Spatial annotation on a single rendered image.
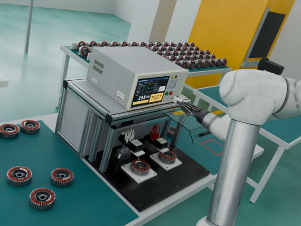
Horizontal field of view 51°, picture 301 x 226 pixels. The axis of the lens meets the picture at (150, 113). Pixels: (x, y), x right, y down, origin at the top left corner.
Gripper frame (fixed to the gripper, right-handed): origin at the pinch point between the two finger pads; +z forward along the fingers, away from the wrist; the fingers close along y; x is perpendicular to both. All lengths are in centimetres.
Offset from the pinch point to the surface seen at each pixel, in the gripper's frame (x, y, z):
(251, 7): 40, 326, 138
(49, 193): -40, -73, 3
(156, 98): -2.2, -8.3, 9.2
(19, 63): -117, 72, 315
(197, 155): -43, 33, -9
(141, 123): -14.8, -19.1, 5.8
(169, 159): -36.5, 0.5, -7.6
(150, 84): 7.9, -17.1, 9.2
